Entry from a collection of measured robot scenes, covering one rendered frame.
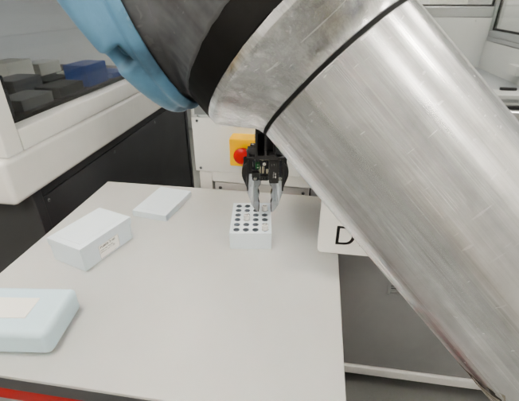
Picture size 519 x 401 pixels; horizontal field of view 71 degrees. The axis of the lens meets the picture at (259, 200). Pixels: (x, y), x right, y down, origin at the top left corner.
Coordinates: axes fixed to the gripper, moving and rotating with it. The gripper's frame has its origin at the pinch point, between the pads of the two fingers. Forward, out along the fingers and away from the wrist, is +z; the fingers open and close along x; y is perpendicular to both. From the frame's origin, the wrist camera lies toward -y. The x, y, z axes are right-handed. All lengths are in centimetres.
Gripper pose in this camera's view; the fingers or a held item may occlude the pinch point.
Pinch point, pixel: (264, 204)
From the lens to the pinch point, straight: 80.0
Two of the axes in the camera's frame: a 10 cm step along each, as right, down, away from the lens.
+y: -0.1, 4.8, -8.8
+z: 0.0, 8.8, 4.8
